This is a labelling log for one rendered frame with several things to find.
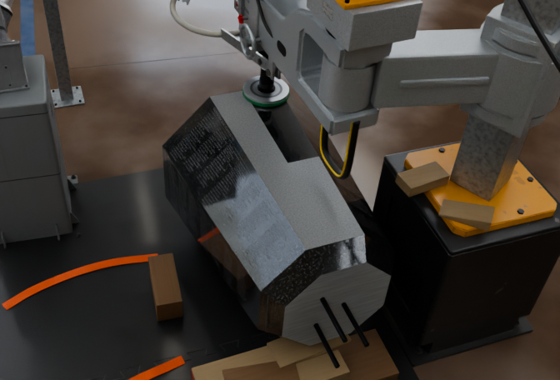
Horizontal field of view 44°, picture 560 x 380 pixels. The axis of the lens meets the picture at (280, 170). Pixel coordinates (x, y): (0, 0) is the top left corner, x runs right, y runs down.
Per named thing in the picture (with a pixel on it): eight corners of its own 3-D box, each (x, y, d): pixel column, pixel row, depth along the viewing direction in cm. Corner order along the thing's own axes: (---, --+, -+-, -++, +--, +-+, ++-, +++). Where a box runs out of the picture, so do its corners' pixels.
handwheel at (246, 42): (272, 62, 287) (274, 31, 277) (250, 67, 284) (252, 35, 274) (258, 44, 297) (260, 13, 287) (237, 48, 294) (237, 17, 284)
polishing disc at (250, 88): (295, 84, 327) (295, 82, 326) (279, 108, 312) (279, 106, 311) (253, 72, 332) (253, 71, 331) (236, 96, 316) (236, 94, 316)
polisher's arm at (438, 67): (532, 65, 277) (552, 9, 261) (572, 117, 252) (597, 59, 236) (353, 72, 265) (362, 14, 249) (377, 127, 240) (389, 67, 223)
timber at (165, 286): (149, 272, 341) (147, 256, 333) (173, 268, 344) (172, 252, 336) (157, 322, 320) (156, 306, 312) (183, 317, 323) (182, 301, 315)
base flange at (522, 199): (494, 142, 319) (497, 133, 316) (559, 215, 285) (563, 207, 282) (399, 160, 305) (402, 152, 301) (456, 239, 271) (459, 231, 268)
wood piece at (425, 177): (433, 169, 296) (435, 160, 292) (448, 183, 289) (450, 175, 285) (395, 181, 288) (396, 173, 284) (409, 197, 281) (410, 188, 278)
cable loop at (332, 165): (350, 187, 267) (362, 122, 246) (342, 190, 266) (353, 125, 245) (322, 151, 282) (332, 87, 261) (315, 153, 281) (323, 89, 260)
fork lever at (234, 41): (312, 72, 294) (312, 61, 291) (270, 81, 287) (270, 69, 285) (250, 32, 350) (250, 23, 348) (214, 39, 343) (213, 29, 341)
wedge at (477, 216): (492, 215, 277) (495, 207, 273) (487, 232, 270) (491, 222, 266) (442, 200, 281) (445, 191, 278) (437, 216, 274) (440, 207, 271)
